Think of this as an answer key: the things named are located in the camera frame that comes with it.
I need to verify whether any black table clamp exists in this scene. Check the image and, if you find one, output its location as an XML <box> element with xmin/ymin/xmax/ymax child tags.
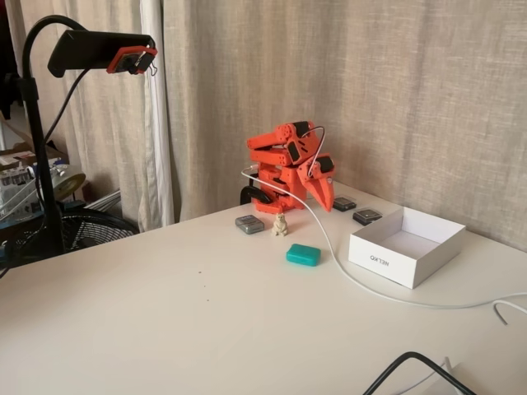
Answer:
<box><xmin>240</xmin><ymin>185</ymin><xmax>273</xmax><ymax>205</ymax></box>

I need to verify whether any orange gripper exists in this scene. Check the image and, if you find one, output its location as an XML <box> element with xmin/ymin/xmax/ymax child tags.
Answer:
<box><xmin>297</xmin><ymin>154</ymin><xmax>336</xmax><ymax>213</ymax></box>

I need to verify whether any black fan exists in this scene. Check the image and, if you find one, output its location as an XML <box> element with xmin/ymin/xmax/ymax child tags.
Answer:
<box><xmin>0</xmin><ymin>207</ymin><xmax>141</xmax><ymax>269</ymax></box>

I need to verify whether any small beige bear figurine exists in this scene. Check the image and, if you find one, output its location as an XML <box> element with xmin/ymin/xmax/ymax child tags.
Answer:
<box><xmin>271</xmin><ymin>212</ymin><xmax>290</xmax><ymax>239</ymax></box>

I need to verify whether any small grey case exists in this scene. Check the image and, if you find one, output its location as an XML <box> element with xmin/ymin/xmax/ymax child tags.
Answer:
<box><xmin>235</xmin><ymin>213</ymin><xmax>265</xmax><ymax>236</ymax></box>

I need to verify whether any short white cable end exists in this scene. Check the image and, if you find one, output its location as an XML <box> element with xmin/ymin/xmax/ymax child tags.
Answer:
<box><xmin>492</xmin><ymin>301</ymin><xmax>527</xmax><ymax>326</ymax></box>

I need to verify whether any beige lamp head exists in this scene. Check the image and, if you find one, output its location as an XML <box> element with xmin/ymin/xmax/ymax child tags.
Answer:
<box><xmin>51</xmin><ymin>164</ymin><xmax>86</xmax><ymax>199</ymax></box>

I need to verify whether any small black case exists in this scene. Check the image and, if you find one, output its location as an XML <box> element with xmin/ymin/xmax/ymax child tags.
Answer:
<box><xmin>332</xmin><ymin>196</ymin><xmax>357</xmax><ymax>213</ymax></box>
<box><xmin>352</xmin><ymin>207</ymin><xmax>384</xmax><ymax>226</ymax></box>

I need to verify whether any white cardboard box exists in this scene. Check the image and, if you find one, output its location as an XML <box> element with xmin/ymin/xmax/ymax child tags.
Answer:
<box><xmin>348</xmin><ymin>206</ymin><xmax>467</xmax><ymax>290</ymax></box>

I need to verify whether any long white cable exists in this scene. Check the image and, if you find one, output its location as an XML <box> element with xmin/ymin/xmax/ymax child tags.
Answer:
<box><xmin>240</xmin><ymin>164</ymin><xmax>527</xmax><ymax>309</ymax></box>

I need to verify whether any thick black cable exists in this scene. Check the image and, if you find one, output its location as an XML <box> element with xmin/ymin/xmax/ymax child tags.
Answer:
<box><xmin>361</xmin><ymin>351</ymin><xmax>477</xmax><ymax>395</ymax></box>

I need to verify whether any brown cardboard box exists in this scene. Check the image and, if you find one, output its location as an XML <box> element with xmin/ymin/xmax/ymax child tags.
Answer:
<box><xmin>0</xmin><ymin>114</ymin><xmax>71</xmax><ymax>170</ymax></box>

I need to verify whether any small orange camera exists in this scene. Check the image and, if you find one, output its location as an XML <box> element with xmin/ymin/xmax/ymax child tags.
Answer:
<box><xmin>105</xmin><ymin>46</ymin><xmax>159</xmax><ymax>77</ymax></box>

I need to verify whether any dark hanging clothing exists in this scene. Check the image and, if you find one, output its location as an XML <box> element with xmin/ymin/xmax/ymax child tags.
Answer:
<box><xmin>0</xmin><ymin>0</ymin><xmax>22</xmax><ymax>121</ymax></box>

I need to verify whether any black camera holder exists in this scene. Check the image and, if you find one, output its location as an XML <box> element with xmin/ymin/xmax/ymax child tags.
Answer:
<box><xmin>47</xmin><ymin>29</ymin><xmax>157</xmax><ymax>78</ymax></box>

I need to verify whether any green rounded case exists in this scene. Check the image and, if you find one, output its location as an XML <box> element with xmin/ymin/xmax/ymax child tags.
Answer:
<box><xmin>286</xmin><ymin>243</ymin><xmax>322</xmax><ymax>269</ymax></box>

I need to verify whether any beige linen curtain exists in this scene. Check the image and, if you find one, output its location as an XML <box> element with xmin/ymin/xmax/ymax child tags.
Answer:
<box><xmin>162</xmin><ymin>0</ymin><xmax>527</xmax><ymax>253</ymax></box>

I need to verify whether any black gooseneck stand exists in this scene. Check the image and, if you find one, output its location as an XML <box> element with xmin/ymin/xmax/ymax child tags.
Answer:
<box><xmin>20</xmin><ymin>15</ymin><xmax>90</xmax><ymax>254</ymax></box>

